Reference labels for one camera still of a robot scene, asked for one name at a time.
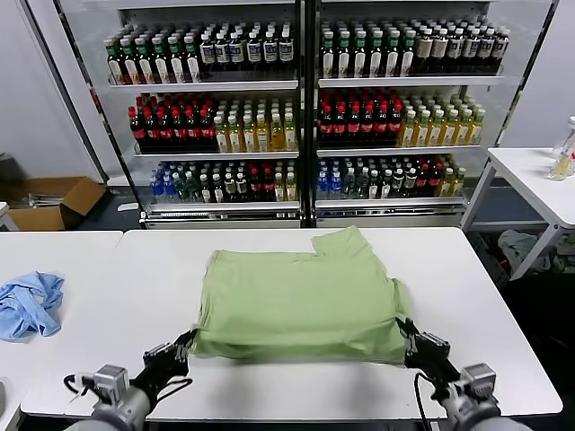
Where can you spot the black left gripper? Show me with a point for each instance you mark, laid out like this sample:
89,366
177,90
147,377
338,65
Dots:
161,366

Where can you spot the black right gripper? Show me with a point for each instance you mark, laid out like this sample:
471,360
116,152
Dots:
431,363

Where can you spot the light green t-shirt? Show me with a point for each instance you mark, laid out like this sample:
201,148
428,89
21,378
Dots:
296,305

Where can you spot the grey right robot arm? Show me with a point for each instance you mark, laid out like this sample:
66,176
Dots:
476,417

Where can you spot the beverage display fridge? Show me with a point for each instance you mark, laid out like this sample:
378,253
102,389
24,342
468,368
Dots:
224,221

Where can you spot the pale cloth heap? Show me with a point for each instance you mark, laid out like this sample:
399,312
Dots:
516,244
566,256

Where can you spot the small white floor scrap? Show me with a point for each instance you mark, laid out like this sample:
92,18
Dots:
127,207

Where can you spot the white-label pale drink bottle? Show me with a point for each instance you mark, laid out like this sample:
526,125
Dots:
385,186
374,186

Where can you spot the white-capped dark drink bottle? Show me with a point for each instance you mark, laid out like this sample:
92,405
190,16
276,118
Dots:
397,183
231,188
218,190
410,182
243,188
206,190

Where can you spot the red-capped cola bottle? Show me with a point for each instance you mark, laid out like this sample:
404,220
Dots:
179,130
327,125
341,125
137,130
383,125
165,130
151,130
193,130
268,186
207,130
255,186
435,182
355,125
422,182
395,125
369,125

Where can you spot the clear green-tint water bottle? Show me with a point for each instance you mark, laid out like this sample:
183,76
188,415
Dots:
350,185
182,190
362,185
194,190

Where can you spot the blue-label water bottle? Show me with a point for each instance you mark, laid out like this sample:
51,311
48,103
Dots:
335,186
156,190
323,186
169,190

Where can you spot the yellow juice bottle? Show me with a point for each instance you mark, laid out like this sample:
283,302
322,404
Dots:
221,137
408,132
464,131
277,137
249,137
436,132
280,188
291,188
263,137
450,131
459,183
422,132
235,137
291,137
448,184
477,130

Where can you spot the crumpled light blue cloth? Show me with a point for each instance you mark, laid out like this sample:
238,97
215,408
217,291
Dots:
27,305

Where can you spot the open cardboard box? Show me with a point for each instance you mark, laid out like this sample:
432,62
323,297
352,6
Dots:
81,197

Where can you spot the small grey object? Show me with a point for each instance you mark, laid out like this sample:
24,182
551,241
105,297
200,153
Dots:
2,399

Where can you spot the white side table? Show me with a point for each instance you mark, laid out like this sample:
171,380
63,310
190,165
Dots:
521,179

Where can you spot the clear glass bottle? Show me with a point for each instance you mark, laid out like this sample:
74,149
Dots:
561,166

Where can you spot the green-capped dark tea bottle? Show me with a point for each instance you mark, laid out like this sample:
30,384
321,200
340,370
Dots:
327,56
130,65
391,55
146,64
116,65
177,63
161,64
375,56
343,56
407,55
359,56
192,63

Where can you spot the white-capped beige-label bottle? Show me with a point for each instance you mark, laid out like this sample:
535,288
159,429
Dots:
423,49
439,48

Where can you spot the white-capped navy-label bottle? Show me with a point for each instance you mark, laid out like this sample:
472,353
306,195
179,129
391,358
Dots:
270,51
207,54
470,47
485,47
223,53
253,52
238,52
286,51
500,47
455,48

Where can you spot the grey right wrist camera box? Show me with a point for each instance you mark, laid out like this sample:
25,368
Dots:
480,381

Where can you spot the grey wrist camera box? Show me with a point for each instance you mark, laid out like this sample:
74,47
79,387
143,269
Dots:
110,381
480,381

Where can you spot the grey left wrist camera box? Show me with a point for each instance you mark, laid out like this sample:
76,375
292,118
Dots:
110,381

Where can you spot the reflective fridge side wall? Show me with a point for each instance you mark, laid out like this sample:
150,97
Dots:
90,90
507,112

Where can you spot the black fridge centre post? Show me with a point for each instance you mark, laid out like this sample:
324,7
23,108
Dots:
308,112

